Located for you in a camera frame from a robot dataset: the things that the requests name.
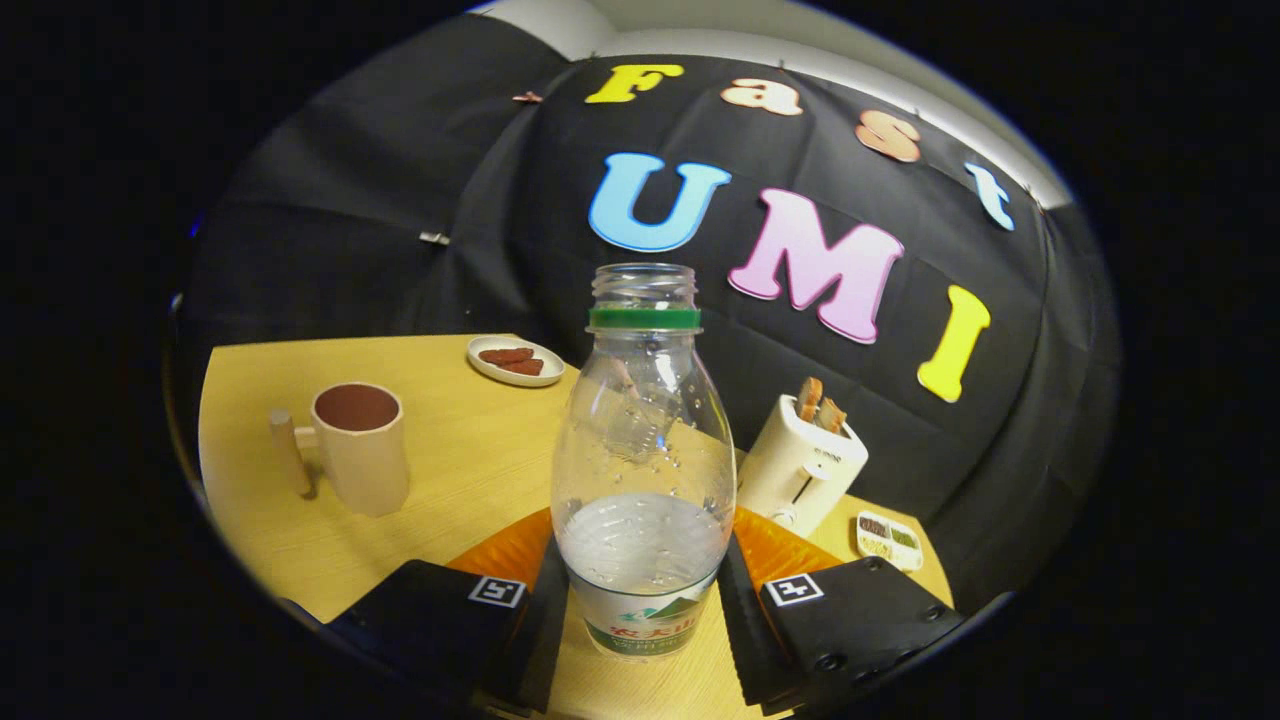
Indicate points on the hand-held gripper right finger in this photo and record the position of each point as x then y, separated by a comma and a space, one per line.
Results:
740, 630

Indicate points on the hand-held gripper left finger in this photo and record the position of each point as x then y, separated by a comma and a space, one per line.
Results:
545, 640

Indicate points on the clear plastic juice bottle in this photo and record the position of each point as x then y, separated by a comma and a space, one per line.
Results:
642, 540

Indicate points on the white toaster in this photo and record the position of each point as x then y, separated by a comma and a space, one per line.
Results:
800, 470

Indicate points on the white seasoning tray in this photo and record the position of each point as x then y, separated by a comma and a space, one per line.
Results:
888, 540

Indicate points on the wooden table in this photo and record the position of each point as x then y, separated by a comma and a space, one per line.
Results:
470, 470

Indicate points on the bread slice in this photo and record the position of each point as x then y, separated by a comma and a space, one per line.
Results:
808, 398
831, 414

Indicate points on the red meat slice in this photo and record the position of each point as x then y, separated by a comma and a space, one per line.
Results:
505, 355
522, 367

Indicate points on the small white plate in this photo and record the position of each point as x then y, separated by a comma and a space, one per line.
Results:
478, 366

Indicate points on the silver metal clip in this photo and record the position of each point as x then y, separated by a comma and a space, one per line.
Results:
435, 238

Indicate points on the black backdrop cloth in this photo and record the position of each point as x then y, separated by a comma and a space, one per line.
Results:
350, 200

